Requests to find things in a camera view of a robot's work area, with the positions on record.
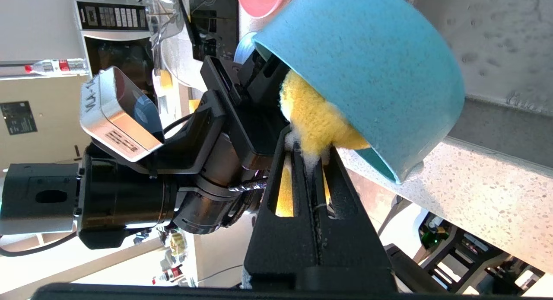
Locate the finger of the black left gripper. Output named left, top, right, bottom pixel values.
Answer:
left=242, top=54, right=289, bottom=123

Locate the beige tall cabinet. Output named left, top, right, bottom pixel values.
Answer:
left=0, top=73, right=93, bottom=162

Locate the pink plate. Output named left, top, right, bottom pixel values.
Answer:
left=235, top=0, right=288, bottom=19

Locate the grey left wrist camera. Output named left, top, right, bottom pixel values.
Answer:
left=80, top=67, right=165, bottom=163

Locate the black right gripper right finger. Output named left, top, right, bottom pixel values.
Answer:
left=312, top=145, right=398, bottom=291

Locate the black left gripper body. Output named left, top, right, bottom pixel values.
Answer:
left=78, top=56, right=277, bottom=249

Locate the clear plastic water bottle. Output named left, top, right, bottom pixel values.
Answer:
left=24, top=58, right=87, bottom=76

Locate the stainless steel sink basin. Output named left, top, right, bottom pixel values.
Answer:
left=406, top=0, right=553, bottom=169

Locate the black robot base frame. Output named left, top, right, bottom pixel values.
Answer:
left=415, top=205, right=547, bottom=296

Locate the small red label bottle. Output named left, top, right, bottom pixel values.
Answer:
left=151, top=265, right=184, bottom=285

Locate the black wall sign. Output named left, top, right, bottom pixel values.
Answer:
left=0, top=101, right=37, bottom=135

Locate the teal bowl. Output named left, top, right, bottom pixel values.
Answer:
left=252, top=0, right=466, bottom=185

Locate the silver black microwave oven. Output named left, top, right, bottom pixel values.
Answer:
left=73, top=0, right=154, bottom=93

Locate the black glass cooktop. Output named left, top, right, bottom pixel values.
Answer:
left=190, top=0, right=240, bottom=63

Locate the yellow green sponge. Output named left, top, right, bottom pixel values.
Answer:
left=276, top=70, right=371, bottom=217

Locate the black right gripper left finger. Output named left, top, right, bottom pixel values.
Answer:
left=244, top=126, right=321, bottom=291

